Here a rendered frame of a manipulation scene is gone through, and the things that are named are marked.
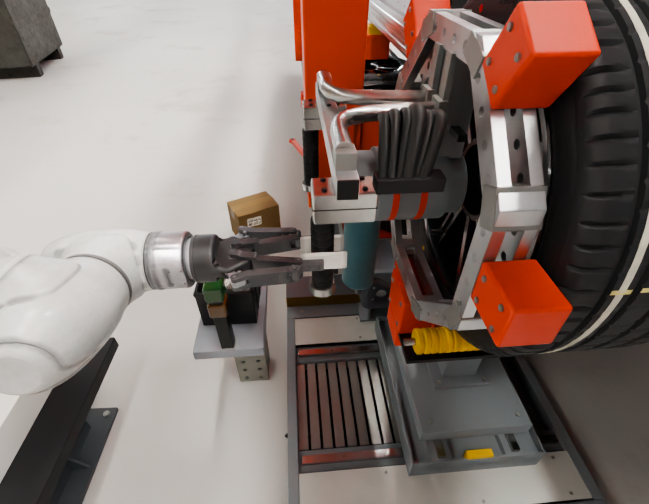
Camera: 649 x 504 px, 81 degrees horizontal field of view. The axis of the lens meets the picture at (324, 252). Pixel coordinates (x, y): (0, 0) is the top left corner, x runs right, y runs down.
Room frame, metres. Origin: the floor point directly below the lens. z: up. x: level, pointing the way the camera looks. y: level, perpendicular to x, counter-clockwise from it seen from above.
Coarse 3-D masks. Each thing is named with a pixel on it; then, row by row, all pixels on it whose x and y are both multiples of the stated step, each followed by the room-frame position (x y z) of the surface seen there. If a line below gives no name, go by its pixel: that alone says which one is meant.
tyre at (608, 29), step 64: (512, 0) 0.65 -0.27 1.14; (576, 0) 0.54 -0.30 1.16; (640, 0) 0.54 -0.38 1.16; (640, 64) 0.45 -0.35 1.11; (576, 128) 0.43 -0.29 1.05; (640, 128) 0.41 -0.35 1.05; (576, 192) 0.38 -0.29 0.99; (640, 192) 0.37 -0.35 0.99; (576, 256) 0.34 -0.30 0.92; (576, 320) 0.33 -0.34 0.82; (640, 320) 0.34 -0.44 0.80
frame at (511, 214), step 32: (448, 32) 0.65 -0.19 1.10; (480, 32) 0.55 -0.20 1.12; (416, 64) 0.80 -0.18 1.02; (480, 64) 0.52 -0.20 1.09; (480, 96) 0.50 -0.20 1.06; (480, 128) 0.48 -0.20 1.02; (512, 128) 0.48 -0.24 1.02; (480, 160) 0.46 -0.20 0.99; (512, 160) 0.46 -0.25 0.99; (512, 192) 0.40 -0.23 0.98; (544, 192) 0.40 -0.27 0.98; (416, 224) 0.78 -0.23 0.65; (480, 224) 0.40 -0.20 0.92; (512, 224) 0.38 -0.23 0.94; (416, 256) 0.70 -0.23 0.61; (480, 256) 0.39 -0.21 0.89; (512, 256) 0.38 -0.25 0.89; (416, 288) 0.59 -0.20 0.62; (448, 320) 0.41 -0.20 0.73; (480, 320) 0.38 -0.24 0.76
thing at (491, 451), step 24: (384, 336) 0.82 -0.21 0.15; (384, 360) 0.74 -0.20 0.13; (408, 408) 0.56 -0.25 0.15; (408, 432) 0.49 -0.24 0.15; (528, 432) 0.49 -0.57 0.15; (408, 456) 0.43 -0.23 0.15; (432, 456) 0.42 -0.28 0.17; (456, 456) 0.43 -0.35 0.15; (480, 456) 0.42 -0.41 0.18; (504, 456) 0.42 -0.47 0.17; (528, 456) 0.42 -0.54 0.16
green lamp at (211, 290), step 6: (204, 282) 0.57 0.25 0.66; (210, 282) 0.57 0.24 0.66; (216, 282) 0.57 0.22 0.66; (222, 282) 0.57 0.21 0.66; (204, 288) 0.55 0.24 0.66; (210, 288) 0.55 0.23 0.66; (216, 288) 0.55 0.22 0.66; (222, 288) 0.56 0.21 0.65; (204, 294) 0.54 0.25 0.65; (210, 294) 0.54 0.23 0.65; (216, 294) 0.55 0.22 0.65; (222, 294) 0.55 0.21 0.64; (210, 300) 0.54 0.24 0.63; (216, 300) 0.55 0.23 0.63; (222, 300) 0.55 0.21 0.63
